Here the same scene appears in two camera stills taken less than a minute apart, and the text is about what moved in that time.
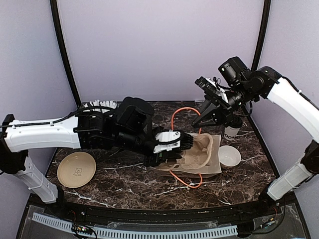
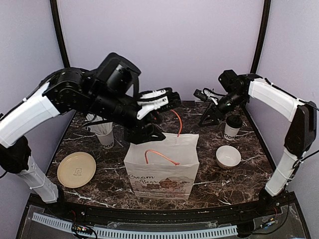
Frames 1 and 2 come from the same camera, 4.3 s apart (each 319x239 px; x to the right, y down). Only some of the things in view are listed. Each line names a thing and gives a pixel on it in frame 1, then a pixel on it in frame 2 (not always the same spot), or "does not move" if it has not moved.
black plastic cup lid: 235,122 does not move
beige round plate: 76,169 does not move
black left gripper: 163,157 -> 138,135
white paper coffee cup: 230,132 does not move
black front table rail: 198,215 does not move
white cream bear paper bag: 203,159 -> 166,168
